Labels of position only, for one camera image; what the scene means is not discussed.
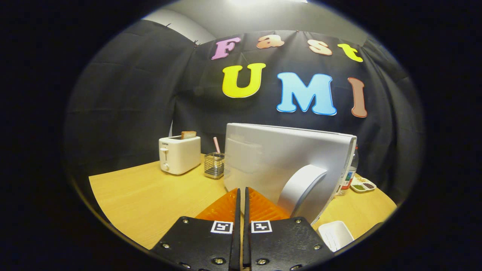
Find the small white ribbed tray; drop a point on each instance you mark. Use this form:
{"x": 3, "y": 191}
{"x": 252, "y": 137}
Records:
{"x": 335, "y": 235}

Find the white divided dish of beans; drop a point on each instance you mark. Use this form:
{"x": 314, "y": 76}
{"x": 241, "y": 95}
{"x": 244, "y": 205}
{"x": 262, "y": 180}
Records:
{"x": 362, "y": 185}

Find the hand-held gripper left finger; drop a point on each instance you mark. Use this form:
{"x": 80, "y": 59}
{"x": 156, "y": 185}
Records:
{"x": 236, "y": 248}

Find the toast slice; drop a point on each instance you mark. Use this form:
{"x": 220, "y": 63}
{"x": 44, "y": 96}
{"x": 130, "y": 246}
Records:
{"x": 188, "y": 135}

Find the white toaster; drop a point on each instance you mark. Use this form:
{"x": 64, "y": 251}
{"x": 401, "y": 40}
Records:
{"x": 180, "y": 156}

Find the black backdrop cloth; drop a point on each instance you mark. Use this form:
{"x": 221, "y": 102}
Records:
{"x": 124, "y": 105}

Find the clear plastic water bottle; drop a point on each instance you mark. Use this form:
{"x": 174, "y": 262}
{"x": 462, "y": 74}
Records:
{"x": 348, "y": 178}

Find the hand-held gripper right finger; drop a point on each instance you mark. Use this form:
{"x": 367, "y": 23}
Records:
{"x": 246, "y": 248}

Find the white microwave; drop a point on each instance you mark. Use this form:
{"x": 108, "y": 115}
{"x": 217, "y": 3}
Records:
{"x": 271, "y": 158}

